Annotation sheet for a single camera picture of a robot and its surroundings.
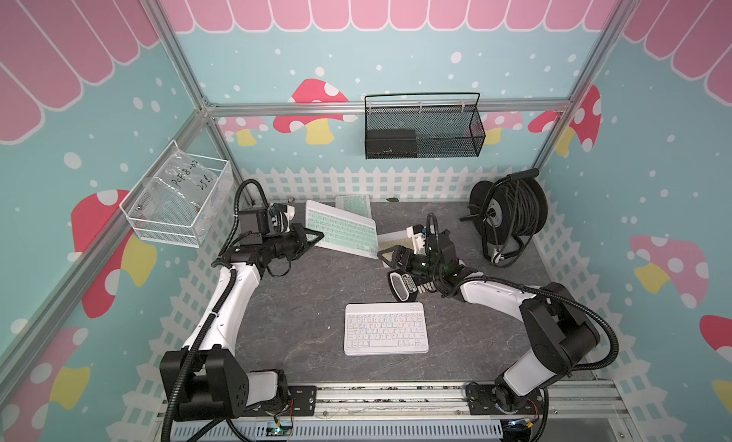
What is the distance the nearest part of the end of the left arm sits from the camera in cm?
57

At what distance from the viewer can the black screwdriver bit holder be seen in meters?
0.94

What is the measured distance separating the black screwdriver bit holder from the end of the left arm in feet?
1.15
